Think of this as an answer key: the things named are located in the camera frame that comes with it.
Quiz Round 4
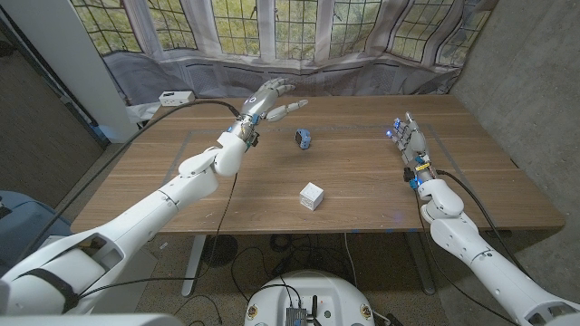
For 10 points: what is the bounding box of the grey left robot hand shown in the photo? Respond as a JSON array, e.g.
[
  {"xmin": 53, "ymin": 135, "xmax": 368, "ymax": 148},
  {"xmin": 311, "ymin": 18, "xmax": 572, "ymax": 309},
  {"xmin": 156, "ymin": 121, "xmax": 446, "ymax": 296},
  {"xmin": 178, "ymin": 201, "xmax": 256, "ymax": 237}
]
[{"xmin": 239, "ymin": 77, "xmax": 309, "ymax": 132}]

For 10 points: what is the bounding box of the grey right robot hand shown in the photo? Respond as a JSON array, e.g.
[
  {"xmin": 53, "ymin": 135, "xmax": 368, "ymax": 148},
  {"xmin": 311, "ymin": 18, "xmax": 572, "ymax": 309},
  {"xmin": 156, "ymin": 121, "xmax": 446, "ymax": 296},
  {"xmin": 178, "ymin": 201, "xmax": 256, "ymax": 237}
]
[{"xmin": 387, "ymin": 111, "xmax": 430, "ymax": 167}]

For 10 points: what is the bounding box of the blue toy camera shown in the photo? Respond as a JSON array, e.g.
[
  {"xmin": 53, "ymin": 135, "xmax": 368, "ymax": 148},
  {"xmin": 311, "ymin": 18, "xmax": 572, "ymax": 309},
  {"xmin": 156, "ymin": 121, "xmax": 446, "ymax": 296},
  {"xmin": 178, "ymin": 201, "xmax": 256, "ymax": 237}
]
[{"xmin": 295, "ymin": 128, "xmax": 313, "ymax": 151}]

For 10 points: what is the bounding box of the white cube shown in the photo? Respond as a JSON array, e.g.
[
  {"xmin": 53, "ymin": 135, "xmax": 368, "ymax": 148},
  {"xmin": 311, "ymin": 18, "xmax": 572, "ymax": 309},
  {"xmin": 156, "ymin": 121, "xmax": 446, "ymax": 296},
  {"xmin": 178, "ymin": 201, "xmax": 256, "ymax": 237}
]
[{"xmin": 298, "ymin": 181, "xmax": 325, "ymax": 212}]

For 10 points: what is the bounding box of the printed window backdrop cloth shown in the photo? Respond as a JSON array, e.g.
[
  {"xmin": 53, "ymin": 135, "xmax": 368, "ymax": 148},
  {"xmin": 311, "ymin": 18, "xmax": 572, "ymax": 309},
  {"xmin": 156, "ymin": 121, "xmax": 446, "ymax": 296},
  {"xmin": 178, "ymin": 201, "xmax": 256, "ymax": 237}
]
[{"xmin": 70, "ymin": 0, "xmax": 499, "ymax": 108}]

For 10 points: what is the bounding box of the white power box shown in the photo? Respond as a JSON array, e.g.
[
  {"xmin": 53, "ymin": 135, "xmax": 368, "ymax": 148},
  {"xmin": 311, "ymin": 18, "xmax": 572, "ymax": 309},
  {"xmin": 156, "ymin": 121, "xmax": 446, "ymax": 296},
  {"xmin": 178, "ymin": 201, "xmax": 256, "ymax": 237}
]
[{"xmin": 158, "ymin": 91, "xmax": 196, "ymax": 108}]

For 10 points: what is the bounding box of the white table leg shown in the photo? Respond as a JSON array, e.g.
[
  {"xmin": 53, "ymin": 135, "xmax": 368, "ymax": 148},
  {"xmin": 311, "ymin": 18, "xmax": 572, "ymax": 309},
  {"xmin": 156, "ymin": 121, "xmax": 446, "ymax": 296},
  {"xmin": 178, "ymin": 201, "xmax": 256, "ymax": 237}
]
[
  {"xmin": 180, "ymin": 234, "xmax": 208, "ymax": 298},
  {"xmin": 405, "ymin": 231, "xmax": 437, "ymax": 295}
]

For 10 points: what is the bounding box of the black round floor base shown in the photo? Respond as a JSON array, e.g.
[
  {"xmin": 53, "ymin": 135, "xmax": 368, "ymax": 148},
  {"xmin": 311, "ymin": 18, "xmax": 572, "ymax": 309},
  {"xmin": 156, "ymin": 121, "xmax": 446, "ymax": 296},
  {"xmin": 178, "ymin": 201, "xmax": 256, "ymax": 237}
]
[{"xmin": 201, "ymin": 234, "xmax": 239, "ymax": 268}]

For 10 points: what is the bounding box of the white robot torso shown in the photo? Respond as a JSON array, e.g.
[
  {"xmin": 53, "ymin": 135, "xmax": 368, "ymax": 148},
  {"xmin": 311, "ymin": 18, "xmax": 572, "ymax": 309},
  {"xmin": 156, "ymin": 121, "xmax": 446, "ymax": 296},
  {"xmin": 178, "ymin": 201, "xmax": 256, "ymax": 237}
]
[{"xmin": 244, "ymin": 270, "xmax": 376, "ymax": 326}]

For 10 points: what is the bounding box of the white pillar panel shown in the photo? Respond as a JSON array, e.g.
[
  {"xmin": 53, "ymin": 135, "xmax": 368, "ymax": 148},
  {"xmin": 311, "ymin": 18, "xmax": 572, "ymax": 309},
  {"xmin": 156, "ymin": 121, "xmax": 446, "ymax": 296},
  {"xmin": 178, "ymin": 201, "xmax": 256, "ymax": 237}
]
[{"xmin": 0, "ymin": 0, "xmax": 140, "ymax": 144}]

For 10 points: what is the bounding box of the blue-grey chair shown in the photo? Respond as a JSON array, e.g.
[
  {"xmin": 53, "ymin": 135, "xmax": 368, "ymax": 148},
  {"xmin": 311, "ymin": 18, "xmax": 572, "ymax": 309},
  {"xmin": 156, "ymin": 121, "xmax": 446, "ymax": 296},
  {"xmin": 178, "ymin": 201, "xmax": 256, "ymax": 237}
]
[{"xmin": 0, "ymin": 189, "xmax": 73, "ymax": 277}]

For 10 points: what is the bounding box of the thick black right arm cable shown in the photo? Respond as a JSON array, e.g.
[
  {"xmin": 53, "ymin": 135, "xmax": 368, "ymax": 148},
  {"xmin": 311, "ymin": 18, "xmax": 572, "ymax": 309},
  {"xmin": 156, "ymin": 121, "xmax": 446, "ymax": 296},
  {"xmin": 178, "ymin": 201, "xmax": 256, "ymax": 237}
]
[{"xmin": 434, "ymin": 169, "xmax": 531, "ymax": 277}]

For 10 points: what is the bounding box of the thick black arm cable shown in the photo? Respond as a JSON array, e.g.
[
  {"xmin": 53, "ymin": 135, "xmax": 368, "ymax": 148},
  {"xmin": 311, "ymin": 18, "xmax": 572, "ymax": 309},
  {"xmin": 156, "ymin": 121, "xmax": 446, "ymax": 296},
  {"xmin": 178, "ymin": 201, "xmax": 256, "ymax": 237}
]
[
  {"xmin": 434, "ymin": 169, "xmax": 531, "ymax": 277},
  {"xmin": 17, "ymin": 99, "xmax": 241, "ymax": 264}
]

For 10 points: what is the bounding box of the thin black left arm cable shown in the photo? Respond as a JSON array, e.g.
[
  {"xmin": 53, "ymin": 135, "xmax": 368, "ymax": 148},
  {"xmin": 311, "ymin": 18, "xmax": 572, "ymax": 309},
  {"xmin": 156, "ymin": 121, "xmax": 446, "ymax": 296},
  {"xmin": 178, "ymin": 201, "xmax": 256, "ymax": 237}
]
[{"xmin": 79, "ymin": 173, "xmax": 240, "ymax": 300}]

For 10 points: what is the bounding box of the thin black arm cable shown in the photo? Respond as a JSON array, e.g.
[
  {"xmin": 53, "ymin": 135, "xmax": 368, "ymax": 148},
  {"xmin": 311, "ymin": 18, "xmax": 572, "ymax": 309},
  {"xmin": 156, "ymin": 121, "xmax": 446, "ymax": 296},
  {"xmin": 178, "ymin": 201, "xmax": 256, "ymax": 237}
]
[
  {"xmin": 414, "ymin": 189, "xmax": 517, "ymax": 326},
  {"xmin": 79, "ymin": 173, "xmax": 240, "ymax": 300}
]

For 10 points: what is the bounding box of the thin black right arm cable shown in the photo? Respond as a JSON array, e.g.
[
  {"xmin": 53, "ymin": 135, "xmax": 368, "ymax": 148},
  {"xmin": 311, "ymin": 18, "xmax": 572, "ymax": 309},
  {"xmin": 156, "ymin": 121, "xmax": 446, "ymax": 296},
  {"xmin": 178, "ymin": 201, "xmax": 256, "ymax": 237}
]
[{"xmin": 414, "ymin": 189, "xmax": 517, "ymax": 326}]

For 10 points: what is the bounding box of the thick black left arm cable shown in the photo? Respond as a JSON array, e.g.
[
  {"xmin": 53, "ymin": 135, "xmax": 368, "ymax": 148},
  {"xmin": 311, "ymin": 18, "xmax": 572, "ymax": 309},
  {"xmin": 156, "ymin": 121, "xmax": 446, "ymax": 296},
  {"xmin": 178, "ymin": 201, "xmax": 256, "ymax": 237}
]
[{"xmin": 17, "ymin": 99, "xmax": 241, "ymax": 264}]

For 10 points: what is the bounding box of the white floor cable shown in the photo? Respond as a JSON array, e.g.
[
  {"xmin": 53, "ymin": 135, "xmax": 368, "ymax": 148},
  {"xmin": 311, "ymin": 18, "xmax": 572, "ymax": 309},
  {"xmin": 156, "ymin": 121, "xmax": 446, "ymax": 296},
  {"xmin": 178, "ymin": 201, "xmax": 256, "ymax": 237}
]
[{"xmin": 343, "ymin": 233, "xmax": 359, "ymax": 289}]

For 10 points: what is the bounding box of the black floor cable loop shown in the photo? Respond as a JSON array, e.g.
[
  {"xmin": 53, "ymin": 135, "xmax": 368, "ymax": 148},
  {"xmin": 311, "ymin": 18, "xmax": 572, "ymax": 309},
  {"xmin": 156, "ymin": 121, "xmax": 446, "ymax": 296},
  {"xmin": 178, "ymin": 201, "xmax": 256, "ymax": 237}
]
[{"xmin": 230, "ymin": 246, "xmax": 291, "ymax": 303}]

